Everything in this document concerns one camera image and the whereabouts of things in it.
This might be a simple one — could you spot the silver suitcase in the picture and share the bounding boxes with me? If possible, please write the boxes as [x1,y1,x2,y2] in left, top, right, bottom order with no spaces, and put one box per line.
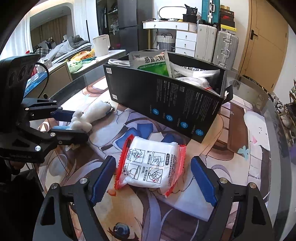
[212,31,239,70]

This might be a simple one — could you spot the woven storage basket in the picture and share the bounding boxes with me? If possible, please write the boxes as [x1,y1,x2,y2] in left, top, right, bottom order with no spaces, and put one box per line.
[156,33,176,52]

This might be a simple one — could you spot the white red tissue pack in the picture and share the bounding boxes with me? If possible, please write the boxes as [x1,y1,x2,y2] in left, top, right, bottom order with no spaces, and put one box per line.
[114,135,186,198]

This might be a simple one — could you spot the bed with clothes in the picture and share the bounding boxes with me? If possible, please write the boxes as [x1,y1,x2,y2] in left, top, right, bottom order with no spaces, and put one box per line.
[34,35,91,64]

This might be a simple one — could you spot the white drawer desk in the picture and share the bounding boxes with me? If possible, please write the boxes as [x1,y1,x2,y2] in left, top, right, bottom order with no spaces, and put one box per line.
[142,20,197,57]

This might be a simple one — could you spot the white suitcase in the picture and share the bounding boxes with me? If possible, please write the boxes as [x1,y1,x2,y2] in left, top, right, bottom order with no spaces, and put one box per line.
[195,24,217,62]

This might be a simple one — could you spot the shoe rack with shoes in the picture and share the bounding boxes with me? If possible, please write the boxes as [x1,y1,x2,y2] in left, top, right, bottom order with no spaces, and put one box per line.
[266,79,295,147]

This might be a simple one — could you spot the teal suitcase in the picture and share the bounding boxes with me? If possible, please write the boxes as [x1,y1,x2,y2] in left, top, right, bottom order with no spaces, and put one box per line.
[201,0,220,27]

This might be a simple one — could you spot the oval black frame mirror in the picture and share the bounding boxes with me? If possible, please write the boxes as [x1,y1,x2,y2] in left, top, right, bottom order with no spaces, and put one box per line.
[158,6,187,20]

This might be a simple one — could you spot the grey side cabinet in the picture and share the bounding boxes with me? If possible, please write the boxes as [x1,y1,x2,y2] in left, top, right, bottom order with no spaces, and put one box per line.
[24,50,126,97]

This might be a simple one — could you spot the green white medicine pouch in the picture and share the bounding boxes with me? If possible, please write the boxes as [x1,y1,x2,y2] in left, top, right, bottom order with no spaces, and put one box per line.
[128,50,172,77]

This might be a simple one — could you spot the stacked shoe boxes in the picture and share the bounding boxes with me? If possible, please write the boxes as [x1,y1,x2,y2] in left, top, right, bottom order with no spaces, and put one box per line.
[220,4,237,33]

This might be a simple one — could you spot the anime printed desk mat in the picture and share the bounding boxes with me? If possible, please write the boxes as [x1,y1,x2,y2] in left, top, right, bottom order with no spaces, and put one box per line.
[36,78,274,240]

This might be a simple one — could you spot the coiled white cable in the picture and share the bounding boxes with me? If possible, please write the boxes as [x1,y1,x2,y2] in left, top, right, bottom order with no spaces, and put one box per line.
[107,58,131,68]

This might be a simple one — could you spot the white electric kettle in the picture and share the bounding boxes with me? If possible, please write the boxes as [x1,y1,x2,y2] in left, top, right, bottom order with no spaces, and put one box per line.
[93,35,111,57]

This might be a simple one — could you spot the black refrigerator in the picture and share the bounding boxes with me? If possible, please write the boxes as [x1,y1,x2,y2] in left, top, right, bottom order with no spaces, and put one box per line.
[117,0,154,54]

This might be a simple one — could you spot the wooden door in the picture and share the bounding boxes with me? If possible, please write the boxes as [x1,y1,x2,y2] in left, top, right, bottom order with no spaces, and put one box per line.
[238,1,288,92]

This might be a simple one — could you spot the black cardboard box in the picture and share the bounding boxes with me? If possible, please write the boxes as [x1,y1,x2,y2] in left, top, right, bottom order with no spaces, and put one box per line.
[103,52,233,142]

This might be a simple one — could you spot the snack bags on cabinet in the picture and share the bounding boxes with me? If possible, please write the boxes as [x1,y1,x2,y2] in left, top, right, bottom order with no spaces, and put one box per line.
[67,49,96,73]

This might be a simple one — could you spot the white plush toy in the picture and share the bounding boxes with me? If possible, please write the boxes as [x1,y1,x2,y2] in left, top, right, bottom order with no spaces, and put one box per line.
[69,100,115,133]

